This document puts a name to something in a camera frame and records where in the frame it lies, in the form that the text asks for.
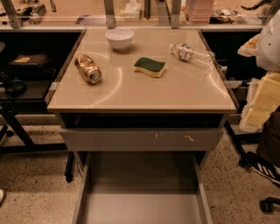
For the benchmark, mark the pink stacked trays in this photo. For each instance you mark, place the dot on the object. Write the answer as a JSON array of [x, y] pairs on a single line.
[[198, 11]]

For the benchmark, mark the clear plastic water bottle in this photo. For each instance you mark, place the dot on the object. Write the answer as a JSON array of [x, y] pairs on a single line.
[[187, 53]]

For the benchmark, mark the white tissue box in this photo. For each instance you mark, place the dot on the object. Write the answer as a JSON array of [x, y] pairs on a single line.
[[132, 10]]

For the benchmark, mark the crushed gold soda can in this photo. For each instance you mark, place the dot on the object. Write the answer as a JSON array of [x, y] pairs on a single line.
[[87, 68]]

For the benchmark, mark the green and yellow sponge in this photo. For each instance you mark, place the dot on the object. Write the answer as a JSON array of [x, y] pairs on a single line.
[[149, 67]]

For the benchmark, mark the white ceramic bowl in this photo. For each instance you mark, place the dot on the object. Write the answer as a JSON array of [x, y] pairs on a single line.
[[120, 39]]

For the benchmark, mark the closed top drawer front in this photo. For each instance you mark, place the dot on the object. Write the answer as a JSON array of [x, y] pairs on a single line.
[[126, 139]]

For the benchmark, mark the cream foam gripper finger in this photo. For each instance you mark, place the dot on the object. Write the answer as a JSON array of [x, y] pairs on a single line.
[[249, 48], [263, 99]]

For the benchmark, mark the black white sneaker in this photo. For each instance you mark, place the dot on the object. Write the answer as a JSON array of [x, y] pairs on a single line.
[[264, 168]]

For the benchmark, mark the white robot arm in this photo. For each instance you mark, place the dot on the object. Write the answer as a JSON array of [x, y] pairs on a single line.
[[268, 46]]

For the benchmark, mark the open middle drawer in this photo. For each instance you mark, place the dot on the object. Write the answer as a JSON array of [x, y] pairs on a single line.
[[141, 188]]

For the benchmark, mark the black chair caster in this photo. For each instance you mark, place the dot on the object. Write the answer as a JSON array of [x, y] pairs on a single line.
[[267, 205]]

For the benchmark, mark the black bag on shelf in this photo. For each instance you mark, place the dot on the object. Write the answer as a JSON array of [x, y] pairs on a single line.
[[26, 65]]

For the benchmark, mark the grey drawer cabinet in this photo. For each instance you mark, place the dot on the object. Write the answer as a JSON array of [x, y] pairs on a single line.
[[185, 96]]

